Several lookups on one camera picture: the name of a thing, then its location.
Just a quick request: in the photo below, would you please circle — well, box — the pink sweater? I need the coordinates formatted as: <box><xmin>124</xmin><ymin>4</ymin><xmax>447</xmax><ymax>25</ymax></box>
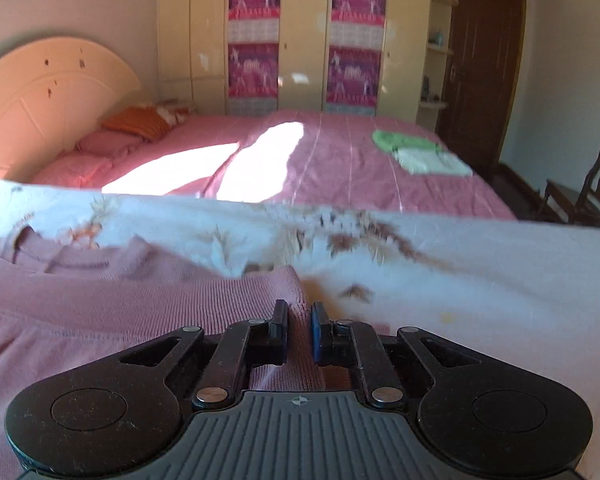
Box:
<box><xmin>0</xmin><ymin>236</ymin><xmax>331</xmax><ymax>480</ymax></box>

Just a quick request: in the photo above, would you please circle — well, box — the cream wooden headboard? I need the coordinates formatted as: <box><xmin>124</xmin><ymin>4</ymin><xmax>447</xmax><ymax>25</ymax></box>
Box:
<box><xmin>0</xmin><ymin>36</ymin><xmax>142</xmax><ymax>182</ymax></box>

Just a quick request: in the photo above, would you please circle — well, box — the white folded cloth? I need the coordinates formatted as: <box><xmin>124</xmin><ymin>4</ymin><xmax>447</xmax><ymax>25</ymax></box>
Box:
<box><xmin>394</xmin><ymin>147</ymin><xmax>474</xmax><ymax>177</ymax></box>

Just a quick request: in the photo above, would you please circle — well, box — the pink pillow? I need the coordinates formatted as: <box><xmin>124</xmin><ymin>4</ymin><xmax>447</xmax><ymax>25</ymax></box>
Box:
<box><xmin>76</xmin><ymin>129</ymin><xmax>144</xmax><ymax>157</ymax></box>

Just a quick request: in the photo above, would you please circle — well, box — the dark wooden chair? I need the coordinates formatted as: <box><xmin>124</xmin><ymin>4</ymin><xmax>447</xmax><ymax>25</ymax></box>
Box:
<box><xmin>536</xmin><ymin>131</ymin><xmax>600</xmax><ymax>229</ymax></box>

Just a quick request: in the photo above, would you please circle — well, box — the white floral bedsheet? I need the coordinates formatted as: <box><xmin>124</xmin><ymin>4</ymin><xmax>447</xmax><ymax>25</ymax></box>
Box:
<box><xmin>0</xmin><ymin>177</ymin><xmax>600</xmax><ymax>480</ymax></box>

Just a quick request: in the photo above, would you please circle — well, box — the cream wardrobe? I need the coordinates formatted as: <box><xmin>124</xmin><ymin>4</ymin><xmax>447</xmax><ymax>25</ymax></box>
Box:
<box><xmin>157</xmin><ymin>0</ymin><xmax>563</xmax><ymax>122</ymax></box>

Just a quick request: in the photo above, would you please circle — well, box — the purple wall poster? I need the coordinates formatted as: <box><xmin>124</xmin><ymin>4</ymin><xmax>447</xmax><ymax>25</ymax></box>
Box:
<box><xmin>228</xmin><ymin>0</ymin><xmax>283</xmax><ymax>44</ymax></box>
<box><xmin>324</xmin><ymin>46</ymin><xmax>383</xmax><ymax>115</ymax></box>
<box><xmin>227</xmin><ymin>43</ymin><xmax>280</xmax><ymax>115</ymax></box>
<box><xmin>330</xmin><ymin>0</ymin><xmax>389</xmax><ymax>46</ymax></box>

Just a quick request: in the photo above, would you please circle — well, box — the cream corner shelf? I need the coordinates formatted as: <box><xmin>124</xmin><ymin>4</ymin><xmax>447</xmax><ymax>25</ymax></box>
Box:
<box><xmin>418</xmin><ymin>0</ymin><xmax>457</xmax><ymax>133</ymax></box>

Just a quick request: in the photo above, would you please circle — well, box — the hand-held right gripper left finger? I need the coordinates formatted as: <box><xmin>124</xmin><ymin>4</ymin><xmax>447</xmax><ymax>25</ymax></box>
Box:
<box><xmin>120</xmin><ymin>300</ymin><xmax>289</xmax><ymax>409</ymax></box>

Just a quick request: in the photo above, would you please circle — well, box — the brown wooden door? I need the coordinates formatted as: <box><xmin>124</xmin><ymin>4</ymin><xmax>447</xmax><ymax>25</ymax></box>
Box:
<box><xmin>437</xmin><ymin>0</ymin><xmax>527</xmax><ymax>177</ymax></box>

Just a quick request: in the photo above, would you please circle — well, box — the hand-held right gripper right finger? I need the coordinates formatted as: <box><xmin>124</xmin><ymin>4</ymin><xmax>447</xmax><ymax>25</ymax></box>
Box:
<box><xmin>311</xmin><ymin>302</ymin><xmax>481</xmax><ymax>407</ymax></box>

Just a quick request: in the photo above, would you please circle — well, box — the floral pillow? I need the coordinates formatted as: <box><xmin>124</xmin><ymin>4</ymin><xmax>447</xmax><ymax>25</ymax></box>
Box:
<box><xmin>154</xmin><ymin>101</ymin><xmax>197</xmax><ymax>125</ymax></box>

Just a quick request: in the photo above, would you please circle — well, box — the pink bedspread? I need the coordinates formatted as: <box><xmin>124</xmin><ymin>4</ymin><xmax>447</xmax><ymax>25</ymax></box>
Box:
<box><xmin>32</xmin><ymin>107</ymin><xmax>518</xmax><ymax>222</ymax></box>

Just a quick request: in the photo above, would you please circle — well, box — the orange striped pillow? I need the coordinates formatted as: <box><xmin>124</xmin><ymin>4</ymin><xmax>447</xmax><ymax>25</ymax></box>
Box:
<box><xmin>101</xmin><ymin>106</ymin><xmax>174</xmax><ymax>142</ymax></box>

